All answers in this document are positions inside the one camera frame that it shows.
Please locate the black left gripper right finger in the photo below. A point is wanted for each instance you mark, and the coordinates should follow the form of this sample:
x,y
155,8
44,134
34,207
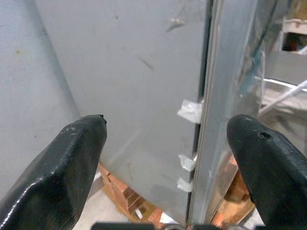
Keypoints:
x,y
273,172

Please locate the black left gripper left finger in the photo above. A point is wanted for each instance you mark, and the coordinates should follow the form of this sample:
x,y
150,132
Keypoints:
x,y
55,172

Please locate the silver fridge door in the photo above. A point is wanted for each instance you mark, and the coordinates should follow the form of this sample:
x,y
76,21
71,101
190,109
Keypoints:
x,y
225,72

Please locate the white tape piece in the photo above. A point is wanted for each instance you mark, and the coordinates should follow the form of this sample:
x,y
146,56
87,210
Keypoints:
x,y
187,162
189,110
184,184

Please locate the grey fridge body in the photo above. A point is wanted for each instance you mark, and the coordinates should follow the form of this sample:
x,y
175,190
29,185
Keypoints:
x,y
134,83

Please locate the white shelf box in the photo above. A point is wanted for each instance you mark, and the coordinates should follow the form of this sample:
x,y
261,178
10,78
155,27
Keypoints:
x,y
293,26

